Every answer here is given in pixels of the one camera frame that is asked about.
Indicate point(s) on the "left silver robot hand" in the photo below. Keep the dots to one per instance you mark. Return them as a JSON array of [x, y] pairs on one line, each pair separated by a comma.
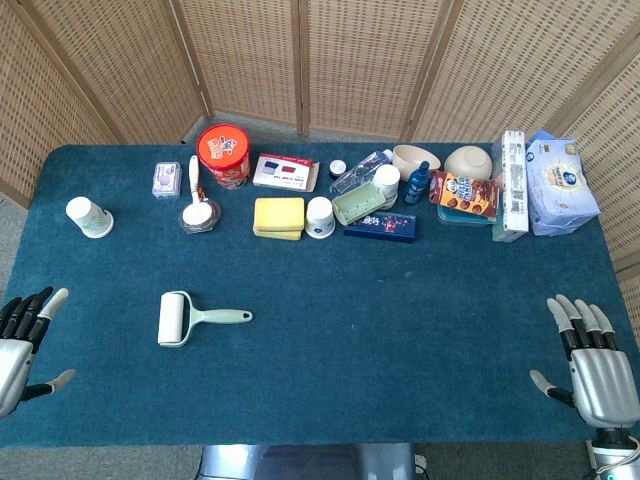
[[12, 357]]

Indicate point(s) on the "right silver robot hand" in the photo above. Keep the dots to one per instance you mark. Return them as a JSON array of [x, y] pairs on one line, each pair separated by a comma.
[[602, 382]]

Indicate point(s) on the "lint roller with green handle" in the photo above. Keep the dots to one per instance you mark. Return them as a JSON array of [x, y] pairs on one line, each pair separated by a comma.
[[171, 320]]

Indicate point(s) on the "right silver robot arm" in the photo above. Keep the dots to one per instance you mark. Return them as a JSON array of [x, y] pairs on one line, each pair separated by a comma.
[[617, 457]]

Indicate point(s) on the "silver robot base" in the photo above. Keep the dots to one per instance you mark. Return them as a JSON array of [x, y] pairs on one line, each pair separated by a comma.
[[305, 462]]

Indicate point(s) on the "paper cup with green print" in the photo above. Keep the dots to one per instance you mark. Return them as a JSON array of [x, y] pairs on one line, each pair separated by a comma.
[[90, 216]]

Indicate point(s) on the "light blue tissue pack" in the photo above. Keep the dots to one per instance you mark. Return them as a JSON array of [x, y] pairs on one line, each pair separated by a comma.
[[560, 185]]

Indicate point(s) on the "long white tissue pack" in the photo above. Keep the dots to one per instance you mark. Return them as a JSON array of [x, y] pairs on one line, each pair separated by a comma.
[[514, 185]]

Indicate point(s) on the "clear container blue lid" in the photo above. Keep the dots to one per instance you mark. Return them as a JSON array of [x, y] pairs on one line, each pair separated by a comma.
[[457, 219]]

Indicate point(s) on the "brown cookie box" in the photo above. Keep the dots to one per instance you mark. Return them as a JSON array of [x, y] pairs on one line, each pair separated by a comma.
[[465, 192]]

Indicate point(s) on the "purple soap box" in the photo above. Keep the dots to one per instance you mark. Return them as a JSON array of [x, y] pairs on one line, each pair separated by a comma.
[[166, 180]]

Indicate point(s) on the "beige bowl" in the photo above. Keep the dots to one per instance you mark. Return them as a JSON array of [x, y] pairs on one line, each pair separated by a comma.
[[468, 161], [415, 157]]

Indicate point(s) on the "teal table cloth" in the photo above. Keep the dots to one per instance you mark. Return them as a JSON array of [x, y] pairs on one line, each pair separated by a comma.
[[350, 325]]

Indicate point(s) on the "dark blue toothpaste box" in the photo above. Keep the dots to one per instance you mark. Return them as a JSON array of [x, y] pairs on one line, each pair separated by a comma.
[[380, 227]]

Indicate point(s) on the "blue spray bottle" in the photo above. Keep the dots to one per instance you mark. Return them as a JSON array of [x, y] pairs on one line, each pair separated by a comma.
[[416, 185]]

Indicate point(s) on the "red instant noodle tub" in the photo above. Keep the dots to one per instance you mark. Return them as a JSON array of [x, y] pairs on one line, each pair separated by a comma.
[[223, 150]]

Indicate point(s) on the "yellow sponge block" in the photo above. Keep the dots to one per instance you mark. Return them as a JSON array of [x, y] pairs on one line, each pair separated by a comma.
[[278, 214]]

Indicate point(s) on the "green plastic soap tray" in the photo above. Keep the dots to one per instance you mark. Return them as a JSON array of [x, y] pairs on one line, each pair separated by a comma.
[[357, 205]]

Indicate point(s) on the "clear plastic bottle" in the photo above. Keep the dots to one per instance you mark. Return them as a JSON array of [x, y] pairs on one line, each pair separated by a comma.
[[357, 172]]

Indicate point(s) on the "paper cup with blue print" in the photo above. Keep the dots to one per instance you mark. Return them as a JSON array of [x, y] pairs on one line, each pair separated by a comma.
[[319, 217]]

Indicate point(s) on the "white box red blue print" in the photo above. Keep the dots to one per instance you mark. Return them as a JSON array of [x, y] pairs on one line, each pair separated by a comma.
[[285, 172]]

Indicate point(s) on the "small dark jar white lid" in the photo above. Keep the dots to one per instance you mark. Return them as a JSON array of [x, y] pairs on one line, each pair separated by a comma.
[[337, 169]]

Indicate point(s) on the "wicker folding screen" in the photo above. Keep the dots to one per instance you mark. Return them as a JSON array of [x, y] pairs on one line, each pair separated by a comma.
[[350, 65]]

